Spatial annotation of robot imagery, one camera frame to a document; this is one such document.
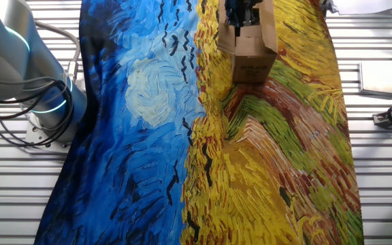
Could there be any Van Gogh print tablecloth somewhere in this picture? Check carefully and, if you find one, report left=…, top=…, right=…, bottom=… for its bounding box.
left=34, top=0, right=365, bottom=245

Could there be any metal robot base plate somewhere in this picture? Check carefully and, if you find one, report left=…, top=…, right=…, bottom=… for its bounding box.
left=24, top=112, right=71, bottom=154

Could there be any flat metal plate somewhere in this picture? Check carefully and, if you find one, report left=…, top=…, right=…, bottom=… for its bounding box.
left=358, top=61, right=392, bottom=98

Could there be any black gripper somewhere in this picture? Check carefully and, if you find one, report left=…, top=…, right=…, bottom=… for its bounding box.
left=225, top=0, right=263, bottom=29

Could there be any white sheet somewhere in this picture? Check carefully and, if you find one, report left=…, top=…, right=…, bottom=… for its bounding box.
left=325, top=0, right=392, bottom=16

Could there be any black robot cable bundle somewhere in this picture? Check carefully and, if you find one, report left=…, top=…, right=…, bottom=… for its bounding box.
left=0, top=77, right=75, bottom=149

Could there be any brown cardboard box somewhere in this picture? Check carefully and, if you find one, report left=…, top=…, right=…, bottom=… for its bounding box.
left=216, top=0, right=279, bottom=84

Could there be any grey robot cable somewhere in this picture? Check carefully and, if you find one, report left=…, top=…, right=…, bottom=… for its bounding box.
left=34, top=20, right=82, bottom=82

